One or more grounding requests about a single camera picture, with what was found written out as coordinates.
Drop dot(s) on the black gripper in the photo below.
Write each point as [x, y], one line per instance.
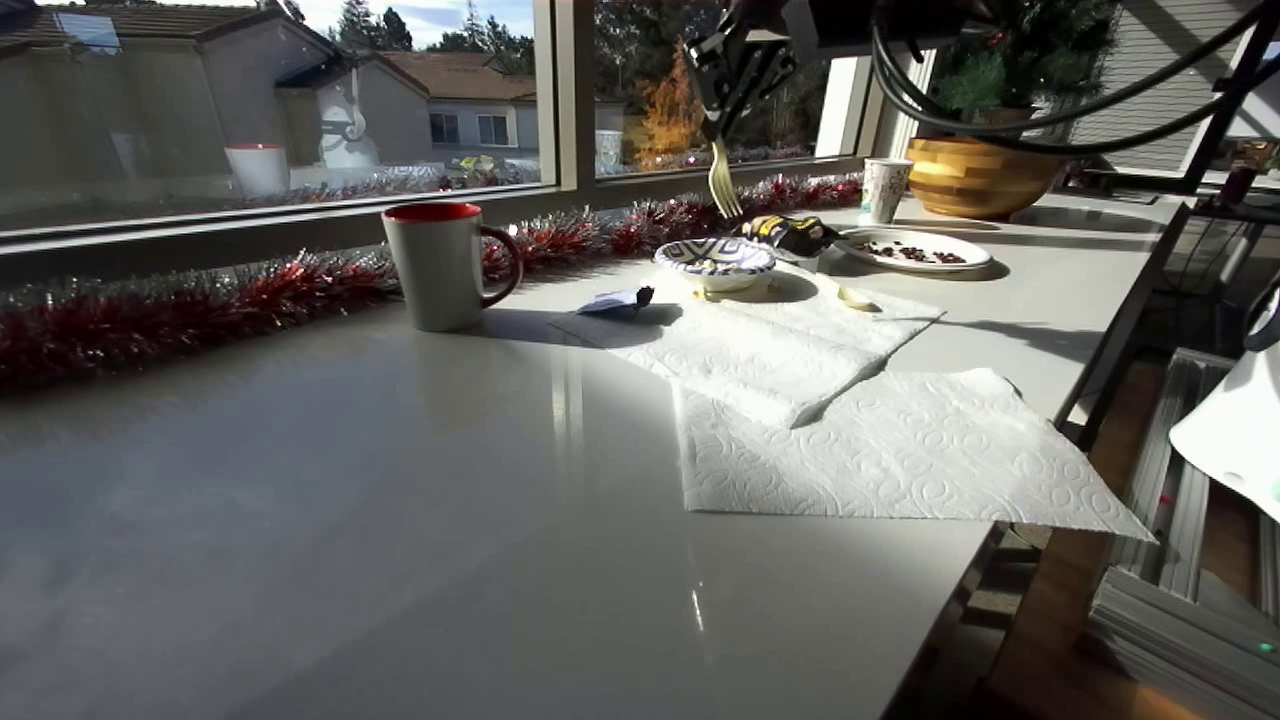
[745, 32]

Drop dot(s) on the cream plastic fork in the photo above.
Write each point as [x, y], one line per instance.
[725, 185]

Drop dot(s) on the small dark object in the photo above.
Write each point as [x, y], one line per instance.
[617, 307]

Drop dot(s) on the wooden bowl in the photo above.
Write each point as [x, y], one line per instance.
[985, 181]

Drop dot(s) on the black square tray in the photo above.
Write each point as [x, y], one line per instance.
[799, 234]

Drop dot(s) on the patterned paper cup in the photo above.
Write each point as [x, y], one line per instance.
[886, 193]

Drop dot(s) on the cream plastic utensil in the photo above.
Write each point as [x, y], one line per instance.
[862, 303]

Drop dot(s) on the dark coffee beans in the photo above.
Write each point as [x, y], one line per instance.
[926, 251]

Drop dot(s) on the white plate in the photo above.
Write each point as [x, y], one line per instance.
[923, 261]

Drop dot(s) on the white folded paper towel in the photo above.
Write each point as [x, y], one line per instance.
[762, 361]

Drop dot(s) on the green potted plant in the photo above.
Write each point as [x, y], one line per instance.
[1023, 53]

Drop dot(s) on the white mug red inside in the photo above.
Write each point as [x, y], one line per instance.
[440, 272]

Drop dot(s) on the white flat paper towel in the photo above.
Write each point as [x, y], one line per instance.
[904, 462]

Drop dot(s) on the white paper sheet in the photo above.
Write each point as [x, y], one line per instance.
[1234, 435]

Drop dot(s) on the red silver tinsel garland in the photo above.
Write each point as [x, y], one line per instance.
[163, 322]

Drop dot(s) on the window frame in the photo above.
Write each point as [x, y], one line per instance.
[567, 94]

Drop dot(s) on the aluminium frame rails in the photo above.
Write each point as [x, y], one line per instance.
[1182, 613]

